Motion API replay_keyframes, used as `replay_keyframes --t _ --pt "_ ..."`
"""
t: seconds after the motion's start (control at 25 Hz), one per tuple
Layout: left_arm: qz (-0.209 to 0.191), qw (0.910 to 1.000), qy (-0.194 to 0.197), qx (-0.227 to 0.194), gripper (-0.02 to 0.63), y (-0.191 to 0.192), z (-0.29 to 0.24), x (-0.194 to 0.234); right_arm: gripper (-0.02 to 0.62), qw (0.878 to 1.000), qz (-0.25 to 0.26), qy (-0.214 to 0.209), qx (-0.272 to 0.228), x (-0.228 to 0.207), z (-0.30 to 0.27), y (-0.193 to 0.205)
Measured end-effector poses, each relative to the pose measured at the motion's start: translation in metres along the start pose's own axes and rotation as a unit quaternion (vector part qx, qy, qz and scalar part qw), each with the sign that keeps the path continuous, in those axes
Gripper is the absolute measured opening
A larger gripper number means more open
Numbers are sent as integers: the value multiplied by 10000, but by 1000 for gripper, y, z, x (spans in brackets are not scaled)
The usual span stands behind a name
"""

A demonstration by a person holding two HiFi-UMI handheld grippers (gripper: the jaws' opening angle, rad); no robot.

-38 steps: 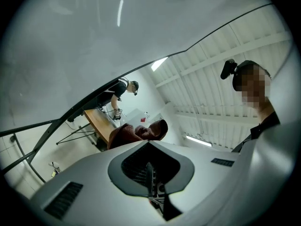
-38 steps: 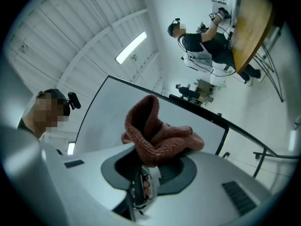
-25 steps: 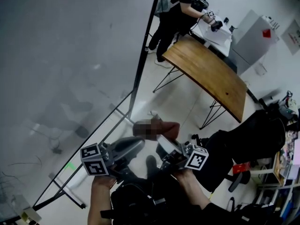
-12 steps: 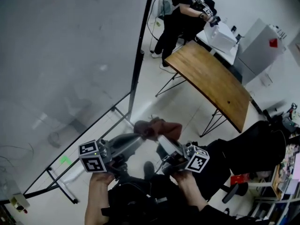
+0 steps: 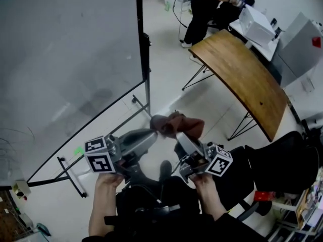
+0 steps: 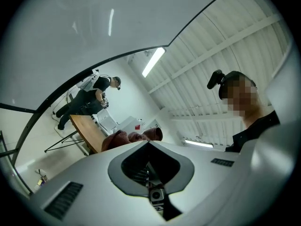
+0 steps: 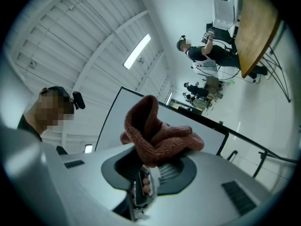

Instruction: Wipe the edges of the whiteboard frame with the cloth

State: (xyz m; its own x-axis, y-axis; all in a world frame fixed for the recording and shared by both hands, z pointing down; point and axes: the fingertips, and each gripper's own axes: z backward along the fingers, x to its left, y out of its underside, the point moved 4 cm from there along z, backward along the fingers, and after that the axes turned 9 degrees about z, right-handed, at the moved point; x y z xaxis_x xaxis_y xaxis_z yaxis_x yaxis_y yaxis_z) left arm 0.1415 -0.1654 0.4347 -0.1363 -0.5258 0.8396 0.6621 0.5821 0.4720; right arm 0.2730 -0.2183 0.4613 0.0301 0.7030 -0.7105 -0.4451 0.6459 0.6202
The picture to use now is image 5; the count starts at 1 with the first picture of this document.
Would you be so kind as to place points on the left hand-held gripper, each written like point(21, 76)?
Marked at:
point(99, 160)

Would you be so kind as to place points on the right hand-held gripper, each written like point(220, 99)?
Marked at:
point(217, 162)

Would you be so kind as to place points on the brown wiping cloth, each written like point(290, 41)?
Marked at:
point(184, 125)

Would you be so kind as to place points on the large whiteboard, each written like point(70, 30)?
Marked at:
point(63, 47)

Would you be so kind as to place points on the person's right forearm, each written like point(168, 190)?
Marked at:
point(209, 198)

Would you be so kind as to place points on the person's left forearm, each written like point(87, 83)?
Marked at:
point(103, 205)

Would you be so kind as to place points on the black rectangular device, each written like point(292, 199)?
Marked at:
point(19, 193)

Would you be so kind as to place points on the person's black shoe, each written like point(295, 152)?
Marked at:
point(165, 170)

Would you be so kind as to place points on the person's black clothing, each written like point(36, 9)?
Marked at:
point(164, 210)

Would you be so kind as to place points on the red bag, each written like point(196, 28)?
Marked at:
point(263, 195)

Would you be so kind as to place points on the black office chair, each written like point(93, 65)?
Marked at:
point(277, 165)

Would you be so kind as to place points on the beige plastic tray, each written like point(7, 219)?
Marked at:
point(22, 186)

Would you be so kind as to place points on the white desk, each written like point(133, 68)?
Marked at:
point(290, 210)

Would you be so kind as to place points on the white table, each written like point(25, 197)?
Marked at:
point(267, 50)

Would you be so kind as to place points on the teal dustpan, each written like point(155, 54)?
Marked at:
point(43, 229)

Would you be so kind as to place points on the white trash bin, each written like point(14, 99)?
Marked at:
point(25, 220)

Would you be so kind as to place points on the white microwave oven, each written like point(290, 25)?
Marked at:
point(257, 26)

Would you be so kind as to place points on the green plastic bottle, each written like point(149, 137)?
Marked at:
point(166, 6)

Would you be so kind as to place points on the red paper tag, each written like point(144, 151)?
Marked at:
point(316, 42)

